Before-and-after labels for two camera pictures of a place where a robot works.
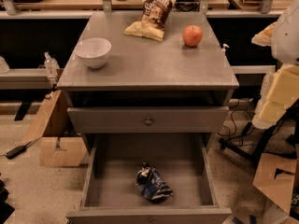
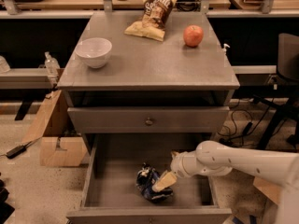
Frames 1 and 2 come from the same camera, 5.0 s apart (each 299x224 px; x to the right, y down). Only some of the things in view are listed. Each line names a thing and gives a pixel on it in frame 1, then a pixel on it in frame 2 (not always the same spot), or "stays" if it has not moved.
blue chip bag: [150, 186] stays
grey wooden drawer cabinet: [147, 88] stays
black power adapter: [16, 151] stays
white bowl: [92, 51] stays
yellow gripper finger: [269, 112] -> [175, 154]
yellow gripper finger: [284, 92] -> [168, 178]
